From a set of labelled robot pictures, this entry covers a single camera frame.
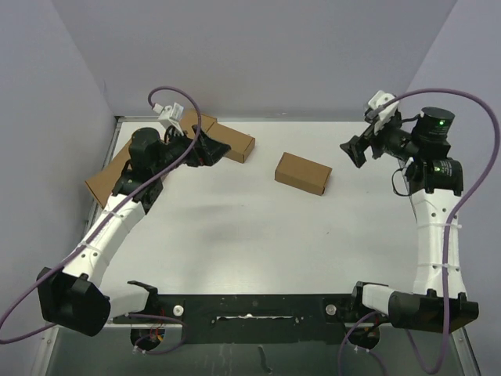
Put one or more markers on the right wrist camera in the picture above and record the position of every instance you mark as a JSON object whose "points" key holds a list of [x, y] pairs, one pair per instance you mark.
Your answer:
{"points": [[380, 109]]}

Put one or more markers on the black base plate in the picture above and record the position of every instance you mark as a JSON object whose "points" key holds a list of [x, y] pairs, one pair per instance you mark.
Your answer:
{"points": [[254, 319]]}

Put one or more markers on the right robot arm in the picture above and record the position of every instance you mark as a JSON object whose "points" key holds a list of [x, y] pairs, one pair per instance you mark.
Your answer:
{"points": [[438, 301]]}

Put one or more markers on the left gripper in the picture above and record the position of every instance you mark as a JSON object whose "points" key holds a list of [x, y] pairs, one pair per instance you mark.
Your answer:
{"points": [[210, 151]]}

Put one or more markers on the aluminium table frame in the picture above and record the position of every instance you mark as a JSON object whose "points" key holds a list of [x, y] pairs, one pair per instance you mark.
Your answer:
{"points": [[232, 229]]}

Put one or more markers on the cardboard box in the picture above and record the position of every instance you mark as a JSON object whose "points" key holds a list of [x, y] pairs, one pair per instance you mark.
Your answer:
{"points": [[241, 145], [122, 157], [303, 174], [190, 119], [101, 184]]}

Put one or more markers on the folded cardboard box front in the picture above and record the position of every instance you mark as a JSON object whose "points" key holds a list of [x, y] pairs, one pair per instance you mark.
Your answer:
{"points": [[101, 184]]}

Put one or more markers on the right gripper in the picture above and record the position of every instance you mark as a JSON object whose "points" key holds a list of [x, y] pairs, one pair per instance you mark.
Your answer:
{"points": [[355, 148]]}

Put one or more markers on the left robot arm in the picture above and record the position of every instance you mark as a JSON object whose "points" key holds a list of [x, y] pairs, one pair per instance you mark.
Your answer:
{"points": [[69, 294]]}

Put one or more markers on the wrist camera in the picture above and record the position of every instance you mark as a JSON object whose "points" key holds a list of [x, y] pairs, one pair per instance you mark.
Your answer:
{"points": [[170, 115], [380, 109]]}

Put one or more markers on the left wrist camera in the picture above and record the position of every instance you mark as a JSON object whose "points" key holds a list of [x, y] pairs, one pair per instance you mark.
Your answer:
{"points": [[170, 115]]}

